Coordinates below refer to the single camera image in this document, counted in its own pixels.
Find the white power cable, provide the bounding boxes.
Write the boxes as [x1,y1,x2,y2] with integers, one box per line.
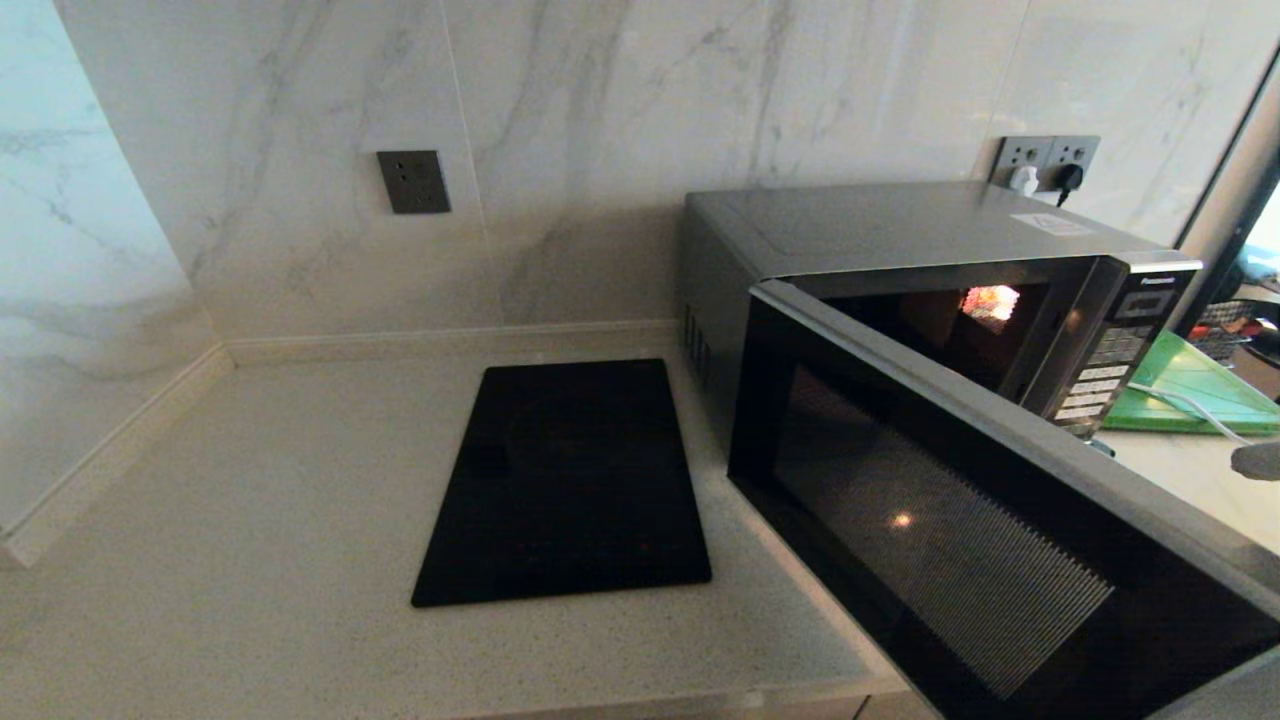
[1128,381,1256,447]

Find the black wire basket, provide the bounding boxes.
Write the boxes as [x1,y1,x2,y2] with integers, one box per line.
[1188,298,1280,363]

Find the blue background object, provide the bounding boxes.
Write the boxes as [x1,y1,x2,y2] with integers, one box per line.
[1238,245,1280,291]

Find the black glass induction cooktop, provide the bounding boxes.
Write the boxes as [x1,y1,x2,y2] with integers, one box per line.
[411,358,713,608]

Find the beige cabinet door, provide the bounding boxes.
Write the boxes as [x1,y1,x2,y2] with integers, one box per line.
[858,692,941,720]

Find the green cutting board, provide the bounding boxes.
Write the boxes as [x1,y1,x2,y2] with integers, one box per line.
[1103,330,1280,436]

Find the dark window frame post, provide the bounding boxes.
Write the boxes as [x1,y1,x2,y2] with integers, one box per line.
[1170,40,1280,336]

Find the black glass microwave door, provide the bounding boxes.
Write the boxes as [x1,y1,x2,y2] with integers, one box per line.
[727,280,1280,720]

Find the dark grey wall socket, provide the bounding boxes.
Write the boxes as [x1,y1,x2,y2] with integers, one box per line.
[376,150,452,215]

